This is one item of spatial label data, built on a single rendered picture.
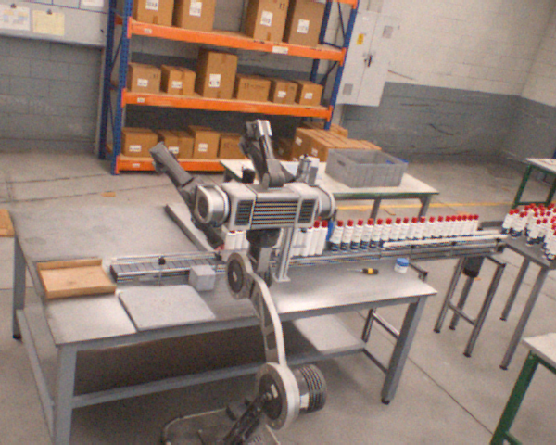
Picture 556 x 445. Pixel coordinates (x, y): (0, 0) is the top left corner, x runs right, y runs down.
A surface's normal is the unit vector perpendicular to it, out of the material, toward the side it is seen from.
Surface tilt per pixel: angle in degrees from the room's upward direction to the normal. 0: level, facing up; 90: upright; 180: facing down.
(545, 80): 90
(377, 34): 90
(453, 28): 90
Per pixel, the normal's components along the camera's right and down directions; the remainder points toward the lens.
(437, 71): 0.47, 0.44
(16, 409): 0.18, -0.90
